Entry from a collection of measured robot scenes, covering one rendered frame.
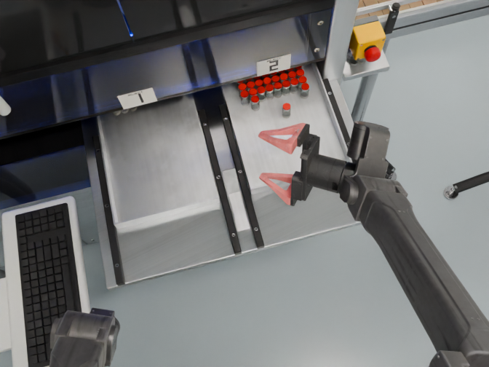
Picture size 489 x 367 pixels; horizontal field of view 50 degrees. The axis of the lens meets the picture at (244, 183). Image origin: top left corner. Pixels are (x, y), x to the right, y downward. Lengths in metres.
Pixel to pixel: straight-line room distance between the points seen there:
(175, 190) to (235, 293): 0.89
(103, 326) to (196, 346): 1.37
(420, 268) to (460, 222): 1.69
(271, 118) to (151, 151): 0.33
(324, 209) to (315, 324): 0.90
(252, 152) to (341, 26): 0.38
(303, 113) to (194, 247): 0.45
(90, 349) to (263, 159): 0.75
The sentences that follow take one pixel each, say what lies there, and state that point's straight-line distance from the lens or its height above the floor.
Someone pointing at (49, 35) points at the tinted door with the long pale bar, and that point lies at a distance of 1.12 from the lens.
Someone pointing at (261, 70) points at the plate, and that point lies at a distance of 1.32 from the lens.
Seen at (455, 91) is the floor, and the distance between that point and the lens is 2.61.
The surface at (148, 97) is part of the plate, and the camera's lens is 1.31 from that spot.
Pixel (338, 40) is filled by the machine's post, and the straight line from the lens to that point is 1.32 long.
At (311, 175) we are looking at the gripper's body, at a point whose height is 1.28.
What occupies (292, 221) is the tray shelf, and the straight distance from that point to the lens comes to 1.29.
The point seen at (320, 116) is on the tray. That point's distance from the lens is 1.40.
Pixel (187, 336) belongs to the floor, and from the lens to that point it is 2.14.
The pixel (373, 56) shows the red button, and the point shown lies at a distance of 1.37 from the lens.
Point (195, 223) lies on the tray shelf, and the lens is 1.30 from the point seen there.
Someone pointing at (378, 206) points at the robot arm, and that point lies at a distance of 0.76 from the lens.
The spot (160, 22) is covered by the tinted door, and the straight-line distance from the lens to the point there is 1.12.
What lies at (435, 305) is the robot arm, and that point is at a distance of 0.63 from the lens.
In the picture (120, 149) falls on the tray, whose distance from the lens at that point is 1.41.
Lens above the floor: 2.10
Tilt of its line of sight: 68 degrees down
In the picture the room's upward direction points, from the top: 7 degrees counter-clockwise
